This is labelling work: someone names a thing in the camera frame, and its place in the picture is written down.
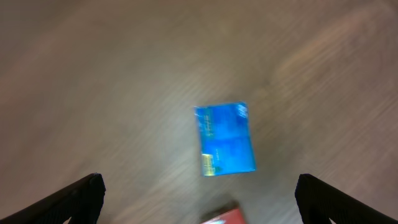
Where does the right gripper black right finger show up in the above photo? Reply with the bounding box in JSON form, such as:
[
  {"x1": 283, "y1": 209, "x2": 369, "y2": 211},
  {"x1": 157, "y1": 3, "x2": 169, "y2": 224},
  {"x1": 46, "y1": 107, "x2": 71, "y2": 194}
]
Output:
[{"x1": 295, "y1": 174, "x2": 397, "y2": 224}]

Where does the red Panadol box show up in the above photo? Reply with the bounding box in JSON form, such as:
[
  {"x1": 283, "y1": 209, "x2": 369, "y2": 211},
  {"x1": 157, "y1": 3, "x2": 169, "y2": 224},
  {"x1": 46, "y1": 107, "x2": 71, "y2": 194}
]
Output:
[{"x1": 201, "y1": 208, "x2": 246, "y2": 224}]

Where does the blue VapoDrops lozenge box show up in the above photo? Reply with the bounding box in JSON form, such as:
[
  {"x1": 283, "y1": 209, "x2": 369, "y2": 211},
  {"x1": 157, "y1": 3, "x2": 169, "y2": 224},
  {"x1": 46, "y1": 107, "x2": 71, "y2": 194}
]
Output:
[{"x1": 195, "y1": 101, "x2": 256, "y2": 177}]

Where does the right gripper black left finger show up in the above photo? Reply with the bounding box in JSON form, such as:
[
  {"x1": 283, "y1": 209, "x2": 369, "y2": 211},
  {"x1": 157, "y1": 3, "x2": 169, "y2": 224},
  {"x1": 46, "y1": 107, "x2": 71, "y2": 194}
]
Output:
[{"x1": 1, "y1": 173, "x2": 106, "y2": 224}]

